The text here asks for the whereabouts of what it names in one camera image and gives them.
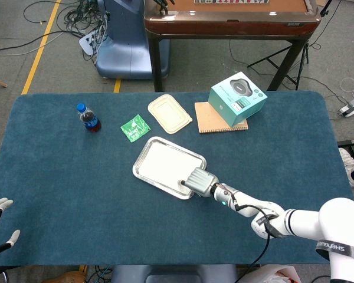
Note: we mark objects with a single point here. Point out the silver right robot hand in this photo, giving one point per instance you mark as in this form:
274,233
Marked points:
202,182

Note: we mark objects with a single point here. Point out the white paper sheet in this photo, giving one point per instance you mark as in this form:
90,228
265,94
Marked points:
165,165

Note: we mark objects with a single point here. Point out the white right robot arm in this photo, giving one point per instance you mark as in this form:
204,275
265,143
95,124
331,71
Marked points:
304,222

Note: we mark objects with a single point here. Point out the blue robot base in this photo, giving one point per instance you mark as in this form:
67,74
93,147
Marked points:
124,53

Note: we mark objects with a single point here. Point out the silver metal tray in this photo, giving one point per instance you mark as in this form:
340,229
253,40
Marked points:
137,171

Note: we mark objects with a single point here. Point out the brown spiral notebook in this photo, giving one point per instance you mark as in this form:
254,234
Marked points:
209,121

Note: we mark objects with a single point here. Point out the beige plastic container lid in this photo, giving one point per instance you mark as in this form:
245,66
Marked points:
169,113

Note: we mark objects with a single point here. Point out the green foil sachet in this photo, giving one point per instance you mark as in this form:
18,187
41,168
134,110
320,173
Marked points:
135,128

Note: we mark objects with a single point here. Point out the tan leather shoe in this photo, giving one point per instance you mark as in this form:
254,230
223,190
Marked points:
68,277

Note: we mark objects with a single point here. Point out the teal product box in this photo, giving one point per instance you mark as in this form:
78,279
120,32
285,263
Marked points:
236,100

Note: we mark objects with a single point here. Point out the blue felt table cover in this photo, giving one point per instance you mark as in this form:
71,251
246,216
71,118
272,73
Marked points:
76,191

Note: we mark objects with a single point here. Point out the grey robot torso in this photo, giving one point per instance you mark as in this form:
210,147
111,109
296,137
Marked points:
174,274

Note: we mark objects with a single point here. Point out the white plastic bag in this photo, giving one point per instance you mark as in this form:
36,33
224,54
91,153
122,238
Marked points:
272,275

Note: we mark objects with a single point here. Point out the cola bottle blue cap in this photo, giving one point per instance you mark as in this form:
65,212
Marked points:
90,121

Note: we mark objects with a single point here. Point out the white sneaker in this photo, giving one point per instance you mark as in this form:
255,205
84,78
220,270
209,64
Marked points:
346,162

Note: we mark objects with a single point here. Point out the brown mahjong table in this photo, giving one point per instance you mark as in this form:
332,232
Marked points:
224,26

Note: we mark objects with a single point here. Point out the black tripod stand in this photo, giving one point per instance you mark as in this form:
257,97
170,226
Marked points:
306,54

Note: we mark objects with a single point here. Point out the white power strip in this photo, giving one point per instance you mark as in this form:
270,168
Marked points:
87,44
352,107

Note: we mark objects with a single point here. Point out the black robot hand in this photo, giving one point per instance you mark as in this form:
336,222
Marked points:
162,4

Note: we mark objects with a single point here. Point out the row of mahjong tiles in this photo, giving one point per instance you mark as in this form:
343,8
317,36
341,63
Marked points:
230,1

